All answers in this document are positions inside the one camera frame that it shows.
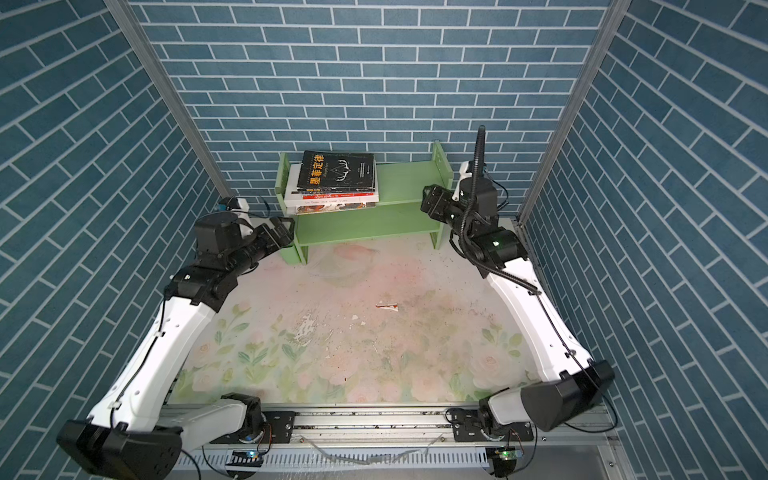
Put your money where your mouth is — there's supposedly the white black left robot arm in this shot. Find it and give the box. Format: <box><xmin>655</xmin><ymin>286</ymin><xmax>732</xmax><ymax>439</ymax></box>
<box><xmin>56</xmin><ymin>211</ymin><xmax>295</xmax><ymax>479</ymax></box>

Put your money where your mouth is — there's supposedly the dark purple book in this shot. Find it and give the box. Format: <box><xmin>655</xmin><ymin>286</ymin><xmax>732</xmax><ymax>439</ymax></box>
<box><xmin>293</xmin><ymin>191</ymin><xmax>379</xmax><ymax>201</ymax></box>

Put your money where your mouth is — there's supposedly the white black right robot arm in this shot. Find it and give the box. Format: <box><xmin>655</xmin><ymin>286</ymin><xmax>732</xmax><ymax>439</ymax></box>
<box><xmin>420</xmin><ymin>177</ymin><xmax>615</xmax><ymax>435</ymax></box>

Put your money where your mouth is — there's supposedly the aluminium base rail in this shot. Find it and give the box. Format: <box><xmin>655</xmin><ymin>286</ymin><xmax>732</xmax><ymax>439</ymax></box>
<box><xmin>161</xmin><ymin>403</ymin><xmax>619</xmax><ymax>451</ymax></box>

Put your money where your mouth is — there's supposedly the red blue manga book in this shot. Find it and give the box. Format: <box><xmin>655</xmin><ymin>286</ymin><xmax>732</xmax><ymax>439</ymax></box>
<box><xmin>284</xmin><ymin>194</ymin><xmax>379</xmax><ymax>207</ymax></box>

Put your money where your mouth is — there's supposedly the black book with gold text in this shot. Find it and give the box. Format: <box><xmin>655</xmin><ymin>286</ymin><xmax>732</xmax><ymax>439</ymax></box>
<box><xmin>296</xmin><ymin>150</ymin><xmax>376</xmax><ymax>194</ymax></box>

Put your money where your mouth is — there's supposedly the small red paper scrap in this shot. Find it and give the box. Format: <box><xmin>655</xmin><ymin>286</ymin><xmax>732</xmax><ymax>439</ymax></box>
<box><xmin>375</xmin><ymin>304</ymin><xmax>399</xmax><ymax>312</ymax></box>

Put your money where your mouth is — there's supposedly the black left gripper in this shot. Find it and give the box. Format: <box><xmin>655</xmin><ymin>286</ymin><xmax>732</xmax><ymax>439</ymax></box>
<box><xmin>225</xmin><ymin>216</ymin><xmax>294</xmax><ymax>281</ymax></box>

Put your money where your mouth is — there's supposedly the green wooden two-tier shelf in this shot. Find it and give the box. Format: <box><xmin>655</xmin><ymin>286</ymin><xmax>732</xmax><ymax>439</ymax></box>
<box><xmin>280</xmin><ymin>141</ymin><xmax>454</xmax><ymax>265</ymax></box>

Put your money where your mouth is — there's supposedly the white book with brown bars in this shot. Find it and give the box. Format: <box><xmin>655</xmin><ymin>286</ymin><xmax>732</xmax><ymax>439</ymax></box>
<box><xmin>283</xmin><ymin>164</ymin><xmax>379</xmax><ymax>216</ymax></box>

